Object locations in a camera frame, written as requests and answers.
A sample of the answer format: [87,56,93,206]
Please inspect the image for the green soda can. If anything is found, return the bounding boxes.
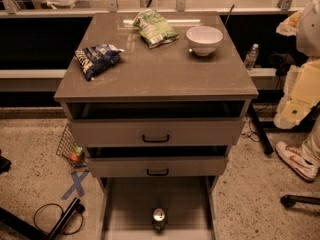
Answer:
[152,208,167,231]

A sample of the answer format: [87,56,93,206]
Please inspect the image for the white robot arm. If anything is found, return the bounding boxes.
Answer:
[274,0,320,129]

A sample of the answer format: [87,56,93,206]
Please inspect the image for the grey drawer cabinet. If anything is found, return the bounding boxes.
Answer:
[55,12,257,239]

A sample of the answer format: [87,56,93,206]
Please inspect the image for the middle grey drawer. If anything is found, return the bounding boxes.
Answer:
[87,157,228,178]

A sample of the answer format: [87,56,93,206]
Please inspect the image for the grey drawer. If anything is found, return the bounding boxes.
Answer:
[69,119,244,147]
[87,157,228,178]

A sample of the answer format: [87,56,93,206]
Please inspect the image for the top grey drawer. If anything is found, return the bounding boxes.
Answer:
[69,119,244,147]

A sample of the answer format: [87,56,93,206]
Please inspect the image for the bottom open drawer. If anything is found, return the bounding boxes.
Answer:
[98,177,218,240]

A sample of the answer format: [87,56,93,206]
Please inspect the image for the green chip bag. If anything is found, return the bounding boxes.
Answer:
[133,9,179,49]

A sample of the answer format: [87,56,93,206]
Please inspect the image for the white bowl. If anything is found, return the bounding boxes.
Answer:
[186,26,223,56]

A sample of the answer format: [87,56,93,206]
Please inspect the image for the blue chip bag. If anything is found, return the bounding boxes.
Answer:
[75,44,123,81]

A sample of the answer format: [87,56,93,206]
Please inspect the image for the clear water bottle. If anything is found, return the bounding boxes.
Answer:
[244,44,259,70]

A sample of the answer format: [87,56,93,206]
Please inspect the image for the black headphones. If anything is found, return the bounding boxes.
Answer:
[269,53,295,76]

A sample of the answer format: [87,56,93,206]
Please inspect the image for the white red sneaker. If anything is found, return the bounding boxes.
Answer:
[276,141,319,182]

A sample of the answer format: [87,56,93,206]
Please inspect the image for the beige trouser leg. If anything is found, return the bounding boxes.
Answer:
[301,116,320,167]

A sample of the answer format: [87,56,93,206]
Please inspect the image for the black chair caster leg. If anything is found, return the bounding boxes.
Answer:
[280,195,320,208]

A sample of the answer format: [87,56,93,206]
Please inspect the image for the black stand leg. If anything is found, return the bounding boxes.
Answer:
[0,197,86,240]

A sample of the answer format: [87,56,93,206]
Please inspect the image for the wire mesh basket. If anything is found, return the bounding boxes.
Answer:
[56,126,86,168]

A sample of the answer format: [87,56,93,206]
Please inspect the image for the black floor cable loop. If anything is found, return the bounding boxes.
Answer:
[33,202,85,236]

